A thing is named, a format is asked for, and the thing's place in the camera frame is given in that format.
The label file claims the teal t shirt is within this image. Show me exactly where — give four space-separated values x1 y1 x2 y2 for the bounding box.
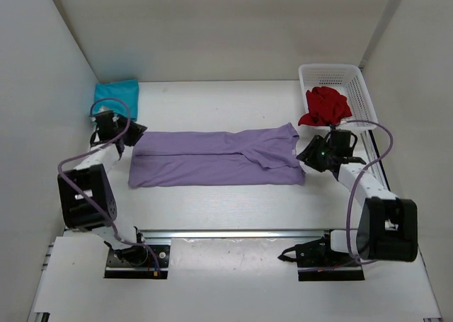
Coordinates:
93 79 139 122

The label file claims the red t shirt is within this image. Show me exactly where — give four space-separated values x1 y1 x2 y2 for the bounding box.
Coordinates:
298 86 352 127

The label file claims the lavender t shirt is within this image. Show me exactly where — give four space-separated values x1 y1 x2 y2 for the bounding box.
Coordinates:
128 123 305 188

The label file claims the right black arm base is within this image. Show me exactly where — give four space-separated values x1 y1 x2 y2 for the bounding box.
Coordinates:
277 230 365 282

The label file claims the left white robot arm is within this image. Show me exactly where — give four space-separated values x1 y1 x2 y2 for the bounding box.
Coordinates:
57 110 149 265

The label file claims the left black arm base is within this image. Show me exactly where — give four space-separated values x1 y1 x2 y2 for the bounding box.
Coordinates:
104 238 171 280

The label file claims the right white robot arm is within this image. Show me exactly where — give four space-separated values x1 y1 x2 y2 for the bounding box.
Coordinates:
297 130 418 263

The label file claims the white plastic laundry basket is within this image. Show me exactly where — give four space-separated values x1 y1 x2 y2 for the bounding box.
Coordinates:
298 64 378 133

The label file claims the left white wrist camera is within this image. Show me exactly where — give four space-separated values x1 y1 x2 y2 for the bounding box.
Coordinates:
90 105 110 118

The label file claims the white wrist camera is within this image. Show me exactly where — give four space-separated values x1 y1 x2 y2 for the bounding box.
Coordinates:
90 105 110 118
329 125 340 133

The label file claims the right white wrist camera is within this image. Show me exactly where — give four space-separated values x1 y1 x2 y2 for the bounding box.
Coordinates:
329 125 340 133

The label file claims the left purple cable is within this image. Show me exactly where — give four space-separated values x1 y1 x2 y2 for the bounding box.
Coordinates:
57 97 161 270

